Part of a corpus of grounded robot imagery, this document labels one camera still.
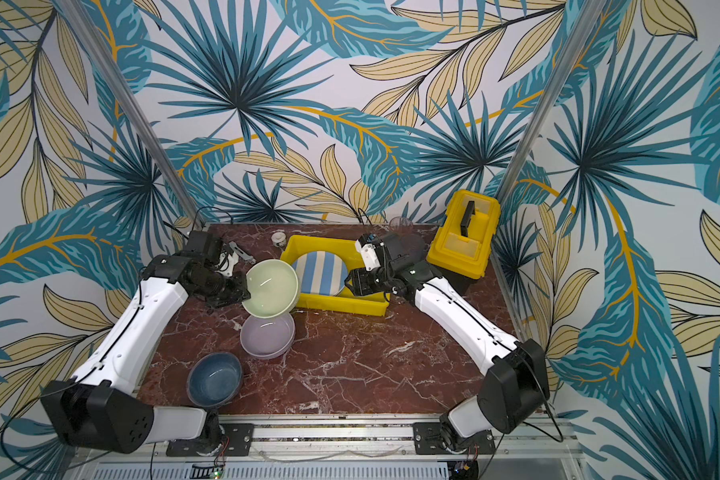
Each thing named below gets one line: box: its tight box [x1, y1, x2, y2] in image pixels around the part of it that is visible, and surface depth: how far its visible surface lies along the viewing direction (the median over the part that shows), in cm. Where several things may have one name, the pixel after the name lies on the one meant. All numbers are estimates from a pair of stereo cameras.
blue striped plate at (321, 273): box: [292, 251, 349, 296], surface depth 103 cm
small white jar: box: [271, 229, 287, 248], surface depth 115 cm
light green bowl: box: [242, 259, 299, 319], surface depth 80 cm
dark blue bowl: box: [186, 352, 243, 408], surface depth 82 cm
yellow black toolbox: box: [426, 189, 501, 293], surface depth 96 cm
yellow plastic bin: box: [296, 288, 390, 317], surface depth 96 cm
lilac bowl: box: [240, 312, 296, 359], surface depth 89 cm
